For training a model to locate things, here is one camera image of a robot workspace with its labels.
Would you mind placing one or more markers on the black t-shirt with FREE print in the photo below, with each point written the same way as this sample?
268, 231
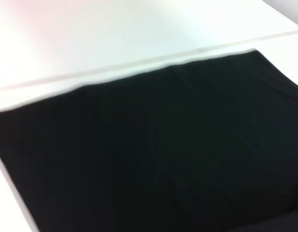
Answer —
163, 145

